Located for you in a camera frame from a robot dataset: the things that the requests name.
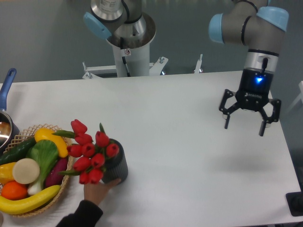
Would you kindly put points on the white frame right edge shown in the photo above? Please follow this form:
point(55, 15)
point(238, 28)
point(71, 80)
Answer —
point(296, 103)

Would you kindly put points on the red tulip bouquet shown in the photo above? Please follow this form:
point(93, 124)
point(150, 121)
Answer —
point(93, 154)

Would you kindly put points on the person hand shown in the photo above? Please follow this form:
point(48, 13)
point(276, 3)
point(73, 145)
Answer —
point(96, 193)

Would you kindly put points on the blue handled saucepan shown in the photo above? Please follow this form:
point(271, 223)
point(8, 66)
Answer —
point(8, 130)

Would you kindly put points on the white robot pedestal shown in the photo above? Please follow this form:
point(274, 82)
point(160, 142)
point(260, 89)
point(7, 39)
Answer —
point(131, 48)

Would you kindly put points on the black sleeved forearm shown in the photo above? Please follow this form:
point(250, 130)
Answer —
point(86, 215)

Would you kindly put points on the green cucumber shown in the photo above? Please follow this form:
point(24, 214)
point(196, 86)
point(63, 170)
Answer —
point(17, 152)

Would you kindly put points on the beige round disc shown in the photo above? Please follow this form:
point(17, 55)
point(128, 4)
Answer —
point(26, 171)

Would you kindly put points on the dark grey ribbed vase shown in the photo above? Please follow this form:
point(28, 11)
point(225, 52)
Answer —
point(116, 167)

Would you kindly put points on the yellow squash top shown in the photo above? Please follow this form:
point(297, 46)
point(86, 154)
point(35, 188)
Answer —
point(48, 134)

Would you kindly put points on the yellow banana squash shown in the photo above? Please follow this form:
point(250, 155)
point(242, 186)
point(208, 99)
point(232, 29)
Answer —
point(28, 204)

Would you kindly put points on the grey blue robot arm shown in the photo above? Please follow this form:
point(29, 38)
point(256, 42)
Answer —
point(252, 23)

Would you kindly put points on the orange fruit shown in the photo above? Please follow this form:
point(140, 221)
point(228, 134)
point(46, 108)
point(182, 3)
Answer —
point(14, 191)

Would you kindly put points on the yellow bell pepper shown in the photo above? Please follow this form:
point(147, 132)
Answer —
point(6, 173)

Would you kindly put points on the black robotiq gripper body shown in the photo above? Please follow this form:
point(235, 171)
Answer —
point(253, 90)

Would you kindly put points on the green bok choy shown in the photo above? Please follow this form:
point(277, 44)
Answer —
point(45, 153)

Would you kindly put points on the black device table edge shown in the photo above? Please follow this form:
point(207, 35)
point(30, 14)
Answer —
point(295, 203)

